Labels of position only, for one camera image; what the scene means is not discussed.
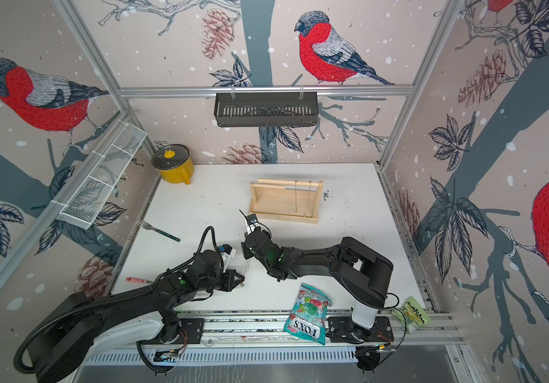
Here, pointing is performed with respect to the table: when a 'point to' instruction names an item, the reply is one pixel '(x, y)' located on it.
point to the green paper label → (416, 316)
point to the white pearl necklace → (244, 272)
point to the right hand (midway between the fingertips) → (246, 231)
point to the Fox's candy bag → (309, 314)
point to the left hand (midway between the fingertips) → (247, 276)
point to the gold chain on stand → (306, 206)
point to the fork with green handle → (148, 226)
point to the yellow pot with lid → (175, 163)
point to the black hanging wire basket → (266, 111)
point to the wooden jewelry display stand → (286, 199)
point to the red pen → (138, 280)
